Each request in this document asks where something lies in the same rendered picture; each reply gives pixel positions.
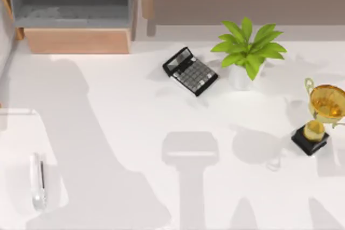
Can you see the wooden cupboard frame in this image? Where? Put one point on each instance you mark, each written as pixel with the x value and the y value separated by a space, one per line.
pixel 8 3

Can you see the black calculator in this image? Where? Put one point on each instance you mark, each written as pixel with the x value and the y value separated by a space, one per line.
pixel 190 71

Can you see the wooden open shelf unit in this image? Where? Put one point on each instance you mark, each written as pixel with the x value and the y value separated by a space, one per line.
pixel 242 1

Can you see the pale wooden drawer front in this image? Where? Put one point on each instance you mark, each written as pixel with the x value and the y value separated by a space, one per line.
pixel 76 40

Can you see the green plant in white pot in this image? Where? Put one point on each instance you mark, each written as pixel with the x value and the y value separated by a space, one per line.
pixel 246 52

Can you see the gold trophy with black base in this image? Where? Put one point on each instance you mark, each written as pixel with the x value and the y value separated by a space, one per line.
pixel 320 111

